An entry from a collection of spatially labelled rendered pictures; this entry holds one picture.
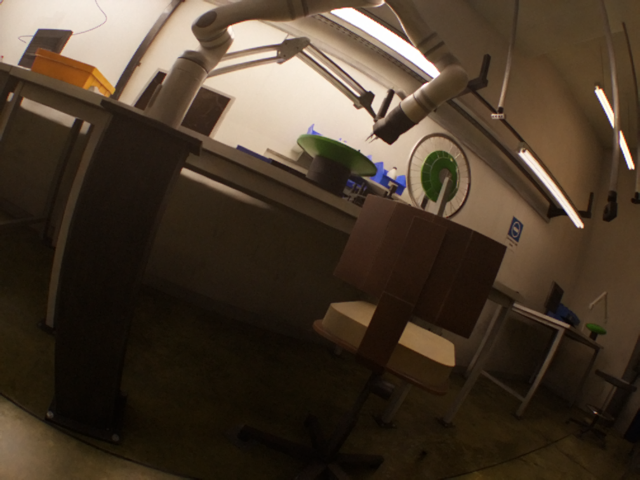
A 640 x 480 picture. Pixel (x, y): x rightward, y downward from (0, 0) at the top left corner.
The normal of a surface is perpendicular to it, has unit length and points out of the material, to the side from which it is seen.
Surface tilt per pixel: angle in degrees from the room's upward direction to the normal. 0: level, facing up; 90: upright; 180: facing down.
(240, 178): 90
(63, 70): 94
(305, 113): 90
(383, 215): 90
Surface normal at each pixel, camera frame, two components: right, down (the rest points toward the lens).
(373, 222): -0.65, -0.26
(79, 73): 0.36, 0.26
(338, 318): -0.44, -0.17
